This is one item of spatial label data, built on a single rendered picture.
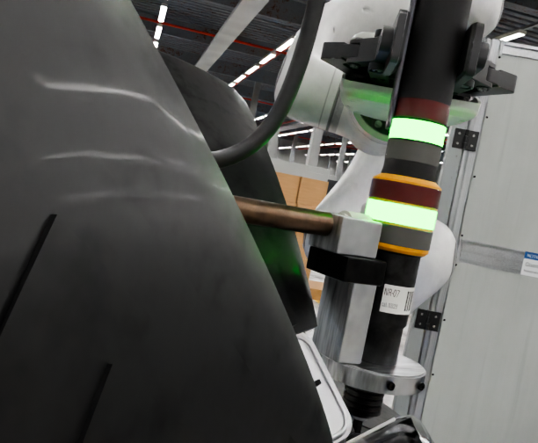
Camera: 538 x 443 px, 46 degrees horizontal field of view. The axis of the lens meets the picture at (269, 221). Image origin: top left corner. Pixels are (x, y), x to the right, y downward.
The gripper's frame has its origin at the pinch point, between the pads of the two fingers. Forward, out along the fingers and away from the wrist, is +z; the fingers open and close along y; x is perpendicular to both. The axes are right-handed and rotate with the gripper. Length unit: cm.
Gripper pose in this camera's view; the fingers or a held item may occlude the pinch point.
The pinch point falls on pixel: (431, 49)
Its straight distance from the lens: 41.9
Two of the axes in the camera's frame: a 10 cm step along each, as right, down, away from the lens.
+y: -9.8, -1.9, 0.7
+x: 1.9, -9.8, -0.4
